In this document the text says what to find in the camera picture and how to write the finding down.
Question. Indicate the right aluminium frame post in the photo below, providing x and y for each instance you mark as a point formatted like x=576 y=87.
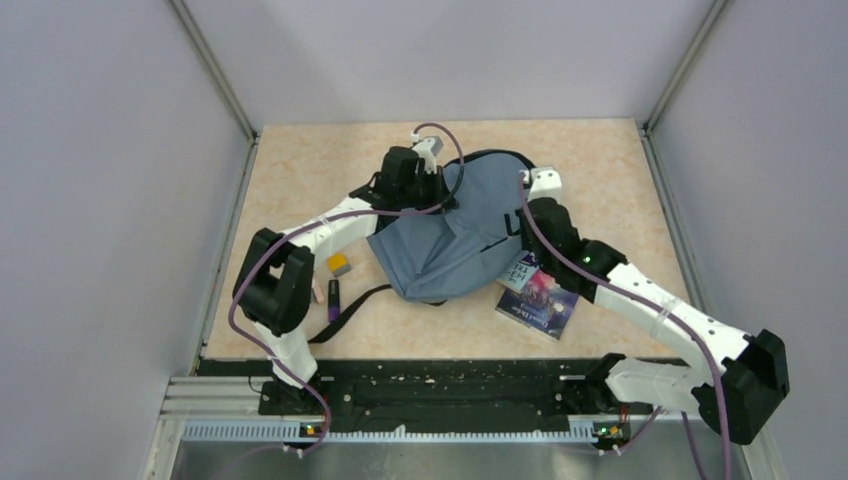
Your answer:
x=686 y=63

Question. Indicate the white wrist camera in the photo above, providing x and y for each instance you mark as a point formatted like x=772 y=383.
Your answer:
x=427 y=148
x=542 y=182

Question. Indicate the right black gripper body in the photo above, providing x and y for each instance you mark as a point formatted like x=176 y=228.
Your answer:
x=545 y=260

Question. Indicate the yellow grey eraser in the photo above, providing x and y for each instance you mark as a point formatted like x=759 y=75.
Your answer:
x=338 y=265

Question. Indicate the left aluminium frame post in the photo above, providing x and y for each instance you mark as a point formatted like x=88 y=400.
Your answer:
x=212 y=67

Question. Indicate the blue grey backpack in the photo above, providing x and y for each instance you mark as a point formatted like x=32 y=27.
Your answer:
x=435 y=258

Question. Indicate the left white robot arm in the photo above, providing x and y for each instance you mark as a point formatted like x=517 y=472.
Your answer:
x=272 y=291

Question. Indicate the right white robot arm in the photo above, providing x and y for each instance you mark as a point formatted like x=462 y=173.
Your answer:
x=732 y=379

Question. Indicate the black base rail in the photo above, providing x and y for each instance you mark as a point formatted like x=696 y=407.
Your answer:
x=450 y=401

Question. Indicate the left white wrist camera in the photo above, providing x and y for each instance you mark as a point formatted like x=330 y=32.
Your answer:
x=427 y=148

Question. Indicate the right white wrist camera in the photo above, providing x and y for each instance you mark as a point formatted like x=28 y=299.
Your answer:
x=542 y=182

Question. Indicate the purple black highlighter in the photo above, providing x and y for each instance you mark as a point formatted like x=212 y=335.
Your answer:
x=333 y=300

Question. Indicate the aluminium frame post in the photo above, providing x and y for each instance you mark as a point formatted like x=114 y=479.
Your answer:
x=212 y=67
x=686 y=63

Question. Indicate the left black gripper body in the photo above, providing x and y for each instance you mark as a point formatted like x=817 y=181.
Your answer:
x=423 y=190

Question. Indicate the dark purple galaxy book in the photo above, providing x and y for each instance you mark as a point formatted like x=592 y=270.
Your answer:
x=542 y=306

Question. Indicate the light blue treehouse book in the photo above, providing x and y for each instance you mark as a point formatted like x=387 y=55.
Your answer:
x=516 y=276

